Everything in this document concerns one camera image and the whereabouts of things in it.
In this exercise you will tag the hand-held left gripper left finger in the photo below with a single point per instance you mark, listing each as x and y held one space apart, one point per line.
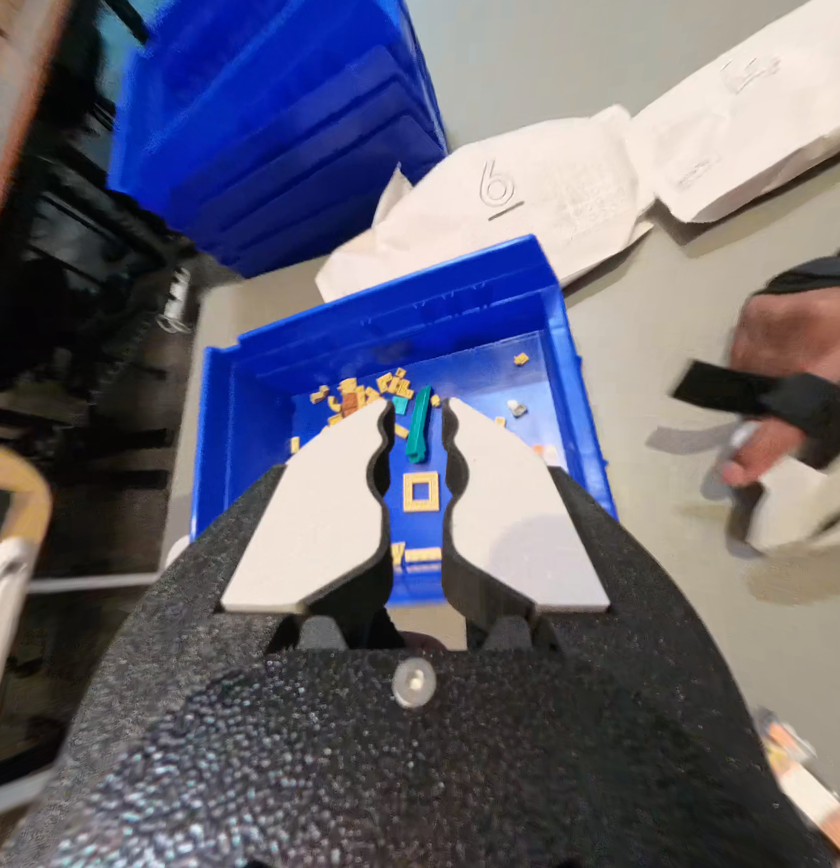
311 515

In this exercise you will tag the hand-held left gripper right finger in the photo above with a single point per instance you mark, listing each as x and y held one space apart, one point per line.
522 522

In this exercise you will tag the pile of tan bricks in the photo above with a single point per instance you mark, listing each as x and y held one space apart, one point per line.
393 386

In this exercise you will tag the blue plastic bin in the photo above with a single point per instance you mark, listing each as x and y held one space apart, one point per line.
461 319

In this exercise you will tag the tan flat plate brick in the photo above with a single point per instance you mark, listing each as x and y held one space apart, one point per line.
423 556

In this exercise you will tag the small grey brick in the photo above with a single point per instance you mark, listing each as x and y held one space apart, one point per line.
517 407

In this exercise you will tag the teal brick separator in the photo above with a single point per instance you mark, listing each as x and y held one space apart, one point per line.
418 427

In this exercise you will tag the white paper bag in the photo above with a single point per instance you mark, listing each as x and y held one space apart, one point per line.
766 115
562 183

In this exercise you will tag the stack of blue bins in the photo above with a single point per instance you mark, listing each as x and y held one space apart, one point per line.
271 135

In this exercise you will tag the wooden table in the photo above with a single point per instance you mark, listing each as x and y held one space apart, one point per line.
13 102

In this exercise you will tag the tan square frame brick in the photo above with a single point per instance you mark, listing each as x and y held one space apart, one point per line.
420 477

